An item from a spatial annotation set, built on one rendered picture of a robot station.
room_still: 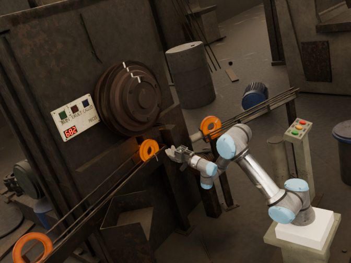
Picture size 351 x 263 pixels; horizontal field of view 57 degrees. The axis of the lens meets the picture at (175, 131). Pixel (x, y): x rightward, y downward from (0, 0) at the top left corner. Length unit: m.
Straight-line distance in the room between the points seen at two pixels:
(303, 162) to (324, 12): 2.27
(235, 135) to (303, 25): 2.79
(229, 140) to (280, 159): 0.86
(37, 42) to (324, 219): 1.76
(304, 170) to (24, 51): 1.90
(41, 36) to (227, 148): 1.12
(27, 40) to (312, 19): 3.19
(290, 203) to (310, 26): 2.84
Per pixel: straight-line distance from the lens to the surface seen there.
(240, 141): 1.63
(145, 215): 1.82
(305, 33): 4.27
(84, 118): 1.95
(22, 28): 1.85
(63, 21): 1.97
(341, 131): 2.60
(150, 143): 2.15
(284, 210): 1.67
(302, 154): 2.36
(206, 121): 2.29
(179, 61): 4.68
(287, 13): 4.31
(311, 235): 1.84
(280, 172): 2.46
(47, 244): 1.87
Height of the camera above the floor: 1.63
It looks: 23 degrees down
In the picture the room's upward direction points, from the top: 17 degrees counter-clockwise
